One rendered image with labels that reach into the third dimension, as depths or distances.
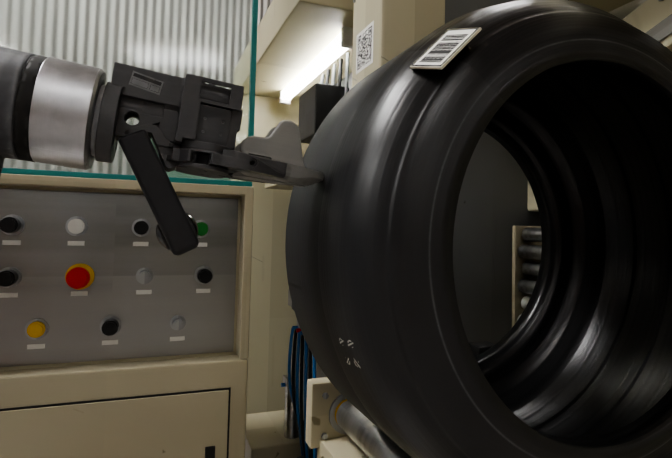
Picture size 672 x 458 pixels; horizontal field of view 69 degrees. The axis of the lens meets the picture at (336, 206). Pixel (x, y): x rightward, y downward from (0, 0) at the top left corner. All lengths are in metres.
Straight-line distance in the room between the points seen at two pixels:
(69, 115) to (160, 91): 0.08
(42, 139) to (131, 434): 0.77
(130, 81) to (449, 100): 0.28
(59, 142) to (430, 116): 0.31
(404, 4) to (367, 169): 0.52
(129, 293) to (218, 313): 0.19
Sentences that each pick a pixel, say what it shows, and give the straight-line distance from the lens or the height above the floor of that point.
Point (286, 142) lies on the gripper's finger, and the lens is 0.48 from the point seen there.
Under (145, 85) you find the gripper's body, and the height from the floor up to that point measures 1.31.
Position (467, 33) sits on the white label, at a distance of 0.49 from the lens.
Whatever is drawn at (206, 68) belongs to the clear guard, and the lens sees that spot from 1.13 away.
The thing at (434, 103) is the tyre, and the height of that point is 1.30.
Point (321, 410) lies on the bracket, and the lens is 0.80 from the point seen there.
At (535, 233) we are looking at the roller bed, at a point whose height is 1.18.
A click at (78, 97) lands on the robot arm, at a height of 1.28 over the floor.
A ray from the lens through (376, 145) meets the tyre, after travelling 0.44.
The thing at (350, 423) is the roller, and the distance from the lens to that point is 0.75.
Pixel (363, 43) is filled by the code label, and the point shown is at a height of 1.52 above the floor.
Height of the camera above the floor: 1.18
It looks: 3 degrees up
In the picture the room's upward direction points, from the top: 1 degrees clockwise
